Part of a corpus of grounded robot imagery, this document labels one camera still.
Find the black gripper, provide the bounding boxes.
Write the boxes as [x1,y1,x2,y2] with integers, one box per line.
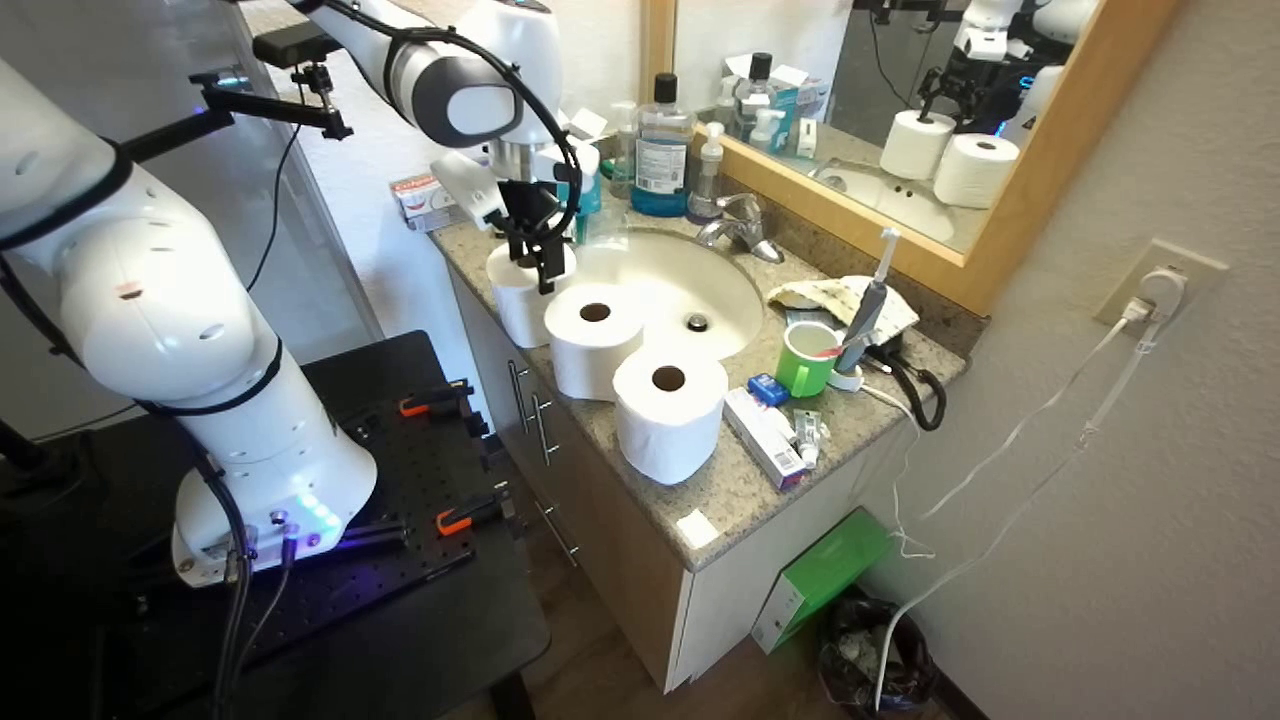
[497,173,584,295]

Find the white tissue roll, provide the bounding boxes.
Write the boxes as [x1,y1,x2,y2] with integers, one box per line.
[480,235,584,351]
[541,279,647,404]
[607,341,733,488]

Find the clear plastic bag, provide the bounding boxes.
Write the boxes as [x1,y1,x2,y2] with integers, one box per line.
[575,196,635,257]

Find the teal box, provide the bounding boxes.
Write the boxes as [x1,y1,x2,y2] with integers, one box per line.
[574,135,614,235]

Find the white printed carton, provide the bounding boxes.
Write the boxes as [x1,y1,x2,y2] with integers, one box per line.
[388,166,457,230]

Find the clear pump dispenser bottle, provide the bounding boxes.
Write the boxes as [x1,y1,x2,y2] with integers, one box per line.
[605,97,639,191]

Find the blue mouthwash bottle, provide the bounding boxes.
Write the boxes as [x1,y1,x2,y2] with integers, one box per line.
[627,72,695,219]

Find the white sink basin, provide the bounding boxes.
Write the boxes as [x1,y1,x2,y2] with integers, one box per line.
[575,229,771,365]

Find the orange black clamp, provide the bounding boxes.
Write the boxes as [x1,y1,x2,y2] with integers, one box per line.
[431,483,515,544]
[397,380,476,422]

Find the small clear soap bottle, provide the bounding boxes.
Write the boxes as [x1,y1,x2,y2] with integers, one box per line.
[689,120,733,229]

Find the chrome faucet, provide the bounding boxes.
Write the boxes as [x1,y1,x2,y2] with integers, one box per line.
[695,189,792,268]

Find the cream fabric pouch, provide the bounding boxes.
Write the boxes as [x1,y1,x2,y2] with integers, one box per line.
[764,272,923,351]

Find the green mug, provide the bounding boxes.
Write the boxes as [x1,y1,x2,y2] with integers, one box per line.
[771,315,844,404]

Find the white toothpaste box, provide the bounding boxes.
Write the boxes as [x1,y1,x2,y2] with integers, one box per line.
[722,388,815,496]

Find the vanity cabinet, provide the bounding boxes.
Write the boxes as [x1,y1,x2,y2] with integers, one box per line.
[452,276,896,695]

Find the crumpled clear wrapper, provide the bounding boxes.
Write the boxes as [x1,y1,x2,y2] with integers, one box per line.
[786,404,831,472]

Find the electric toothbrush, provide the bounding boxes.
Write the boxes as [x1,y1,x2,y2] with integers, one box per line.
[831,222,906,396]

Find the wood framed mirror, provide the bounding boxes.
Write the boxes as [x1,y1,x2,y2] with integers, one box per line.
[635,0,1184,321]

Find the black robot table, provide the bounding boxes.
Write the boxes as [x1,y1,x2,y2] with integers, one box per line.
[0,329,551,720]

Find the green cardboard box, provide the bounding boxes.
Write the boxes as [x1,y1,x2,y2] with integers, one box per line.
[753,505,896,656]

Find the black trash bin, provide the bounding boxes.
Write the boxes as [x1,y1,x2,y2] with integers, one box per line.
[811,593,946,720]

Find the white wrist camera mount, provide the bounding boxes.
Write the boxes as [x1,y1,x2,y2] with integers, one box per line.
[437,105,616,230]

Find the metal cabinet handle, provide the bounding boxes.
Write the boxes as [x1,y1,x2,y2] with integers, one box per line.
[513,365,564,465]
[536,499,584,571]

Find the black camera cable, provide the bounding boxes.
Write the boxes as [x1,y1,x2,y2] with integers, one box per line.
[235,124,303,303]

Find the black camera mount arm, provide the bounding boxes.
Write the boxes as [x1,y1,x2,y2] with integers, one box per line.
[74,65,355,174]

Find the black external camera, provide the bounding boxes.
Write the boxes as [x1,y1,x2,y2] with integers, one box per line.
[252,15,351,67]

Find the black cord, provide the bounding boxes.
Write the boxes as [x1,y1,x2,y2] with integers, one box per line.
[865,341,953,436]

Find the grey robot base cables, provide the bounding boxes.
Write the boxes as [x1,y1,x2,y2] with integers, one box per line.
[203,456,303,720]

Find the white power cable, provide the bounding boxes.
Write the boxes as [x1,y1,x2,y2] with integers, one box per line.
[883,295,1158,563]
[868,268,1188,712]

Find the beige wall outlet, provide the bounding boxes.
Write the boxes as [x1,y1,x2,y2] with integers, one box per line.
[1091,235,1232,342]

